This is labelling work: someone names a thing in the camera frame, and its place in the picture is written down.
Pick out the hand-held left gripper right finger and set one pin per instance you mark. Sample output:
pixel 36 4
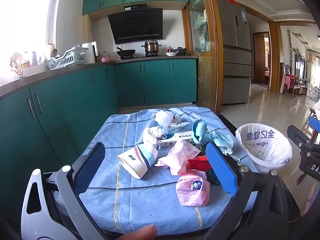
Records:
pixel 221 170

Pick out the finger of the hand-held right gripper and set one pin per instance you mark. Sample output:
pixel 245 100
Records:
pixel 298 140
pixel 315 125

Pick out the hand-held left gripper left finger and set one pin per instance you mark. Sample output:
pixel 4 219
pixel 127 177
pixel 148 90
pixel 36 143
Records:
pixel 91 165

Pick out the red wrapper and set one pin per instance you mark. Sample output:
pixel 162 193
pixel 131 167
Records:
pixel 200 164

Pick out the trash bin with white liner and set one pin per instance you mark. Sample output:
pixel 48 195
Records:
pixel 262 150

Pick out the white tissue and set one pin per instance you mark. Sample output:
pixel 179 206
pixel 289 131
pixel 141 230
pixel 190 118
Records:
pixel 151 135
pixel 163 117

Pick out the person's right hand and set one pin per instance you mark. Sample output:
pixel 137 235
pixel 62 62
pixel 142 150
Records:
pixel 310 197

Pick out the person's left hand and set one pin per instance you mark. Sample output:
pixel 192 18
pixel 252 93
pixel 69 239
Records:
pixel 140 233

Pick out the green leafy vegetable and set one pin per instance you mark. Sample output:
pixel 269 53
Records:
pixel 213 177

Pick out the white play fence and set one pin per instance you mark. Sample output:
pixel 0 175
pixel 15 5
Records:
pixel 312 93

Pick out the pink tissue packet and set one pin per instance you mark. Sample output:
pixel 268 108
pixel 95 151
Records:
pixel 191 192

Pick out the pink plastic bag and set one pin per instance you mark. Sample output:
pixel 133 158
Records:
pixel 178 157

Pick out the teal knitted cloth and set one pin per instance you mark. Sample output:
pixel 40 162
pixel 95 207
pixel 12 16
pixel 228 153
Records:
pixel 200 130

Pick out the white paper cup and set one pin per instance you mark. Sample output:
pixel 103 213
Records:
pixel 137 162

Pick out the wooden chairs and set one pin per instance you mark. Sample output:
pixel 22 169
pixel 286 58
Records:
pixel 291 80

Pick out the white blue ointment box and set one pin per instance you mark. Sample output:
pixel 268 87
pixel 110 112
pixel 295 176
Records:
pixel 172 139

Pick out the blue striped tablecloth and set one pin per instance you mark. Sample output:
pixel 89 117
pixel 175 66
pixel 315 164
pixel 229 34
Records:
pixel 140 200

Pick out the clear snack wrapper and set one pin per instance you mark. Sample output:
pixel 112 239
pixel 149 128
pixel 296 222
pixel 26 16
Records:
pixel 178 126

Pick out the wooden doorway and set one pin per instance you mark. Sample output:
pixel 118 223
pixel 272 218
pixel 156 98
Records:
pixel 261 60

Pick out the wooden framed glass door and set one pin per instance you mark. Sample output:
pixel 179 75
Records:
pixel 203 80

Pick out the grey refrigerator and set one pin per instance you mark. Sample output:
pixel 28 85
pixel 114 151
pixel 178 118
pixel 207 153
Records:
pixel 237 67

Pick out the teal kitchen base cabinets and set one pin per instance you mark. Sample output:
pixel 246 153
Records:
pixel 155 80

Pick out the small pink pot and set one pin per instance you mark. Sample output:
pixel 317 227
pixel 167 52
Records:
pixel 106 59

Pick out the white dish rack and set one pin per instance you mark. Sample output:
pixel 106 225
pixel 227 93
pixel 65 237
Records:
pixel 67 58

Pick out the white countertop appliance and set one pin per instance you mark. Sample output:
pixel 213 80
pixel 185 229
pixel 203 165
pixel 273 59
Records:
pixel 91 50

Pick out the black wok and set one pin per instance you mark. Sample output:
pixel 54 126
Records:
pixel 126 52

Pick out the grey kitchen countertop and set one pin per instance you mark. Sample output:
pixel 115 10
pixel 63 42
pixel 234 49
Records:
pixel 180 58

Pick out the black gas stove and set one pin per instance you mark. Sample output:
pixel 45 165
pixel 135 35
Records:
pixel 142 56

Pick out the white purple bottle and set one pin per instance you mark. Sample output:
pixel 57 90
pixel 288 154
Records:
pixel 34 58

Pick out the black lidded pot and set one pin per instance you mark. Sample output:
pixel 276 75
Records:
pixel 180 51

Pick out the white bowl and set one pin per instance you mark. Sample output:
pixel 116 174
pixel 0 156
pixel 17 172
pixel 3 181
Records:
pixel 170 54

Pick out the small red jar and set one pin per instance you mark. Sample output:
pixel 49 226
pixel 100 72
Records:
pixel 170 49

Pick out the steel cooking pot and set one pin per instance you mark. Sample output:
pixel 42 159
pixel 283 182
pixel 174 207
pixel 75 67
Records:
pixel 151 47

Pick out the black range hood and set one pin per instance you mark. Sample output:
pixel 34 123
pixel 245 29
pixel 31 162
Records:
pixel 136 25

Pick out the red bag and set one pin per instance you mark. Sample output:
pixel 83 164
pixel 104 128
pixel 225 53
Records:
pixel 232 1

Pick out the kitchen window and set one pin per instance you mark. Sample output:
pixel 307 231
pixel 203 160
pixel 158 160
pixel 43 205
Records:
pixel 27 17

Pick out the green vine wall decoration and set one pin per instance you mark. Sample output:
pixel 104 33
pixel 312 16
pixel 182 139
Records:
pixel 290 47

